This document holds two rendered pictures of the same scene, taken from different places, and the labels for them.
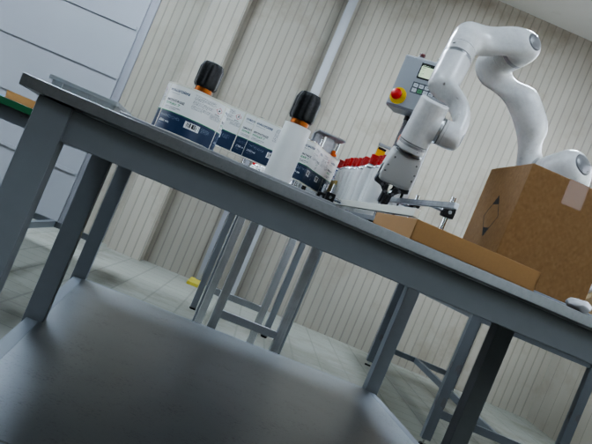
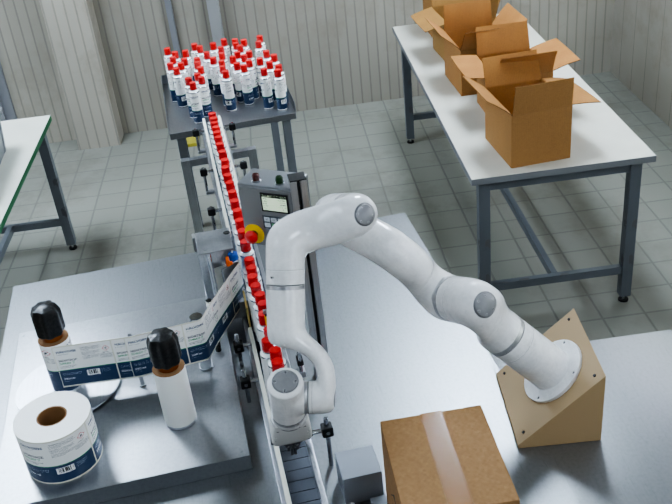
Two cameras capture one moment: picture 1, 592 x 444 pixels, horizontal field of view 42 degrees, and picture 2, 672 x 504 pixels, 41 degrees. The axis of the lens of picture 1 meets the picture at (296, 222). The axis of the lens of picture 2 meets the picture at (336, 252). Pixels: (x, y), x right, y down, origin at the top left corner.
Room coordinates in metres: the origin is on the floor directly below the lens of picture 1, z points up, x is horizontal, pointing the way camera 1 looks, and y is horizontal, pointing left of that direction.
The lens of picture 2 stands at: (0.50, -0.37, 2.53)
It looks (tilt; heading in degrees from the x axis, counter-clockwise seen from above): 31 degrees down; 0
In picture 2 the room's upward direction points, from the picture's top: 6 degrees counter-clockwise
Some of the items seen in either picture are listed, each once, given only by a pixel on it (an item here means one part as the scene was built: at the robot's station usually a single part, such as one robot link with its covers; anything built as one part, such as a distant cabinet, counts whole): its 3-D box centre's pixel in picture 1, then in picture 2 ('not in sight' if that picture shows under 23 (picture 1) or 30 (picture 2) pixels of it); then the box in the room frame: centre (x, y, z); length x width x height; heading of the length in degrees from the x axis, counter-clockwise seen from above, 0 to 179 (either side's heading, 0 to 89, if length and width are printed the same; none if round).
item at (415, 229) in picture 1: (448, 248); not in sight; (1.56, -0.31, 0.85); 0.30 x 0.26 x 0.04; 9
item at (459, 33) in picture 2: not in sight; (477, 48); (4.95, -1.21, 0.97); 0.45 x 0.44 x 0.37; 95
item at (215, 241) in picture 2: (329, 136); (213, 241); (2.95, 0.01, 1.14); 0.14 x 0.11 x 0.01; 9
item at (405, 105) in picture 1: (420, 89); (276, 209); (2.67, -0.22, 1.38); 0.17 x 0.10 x 0.19; 64
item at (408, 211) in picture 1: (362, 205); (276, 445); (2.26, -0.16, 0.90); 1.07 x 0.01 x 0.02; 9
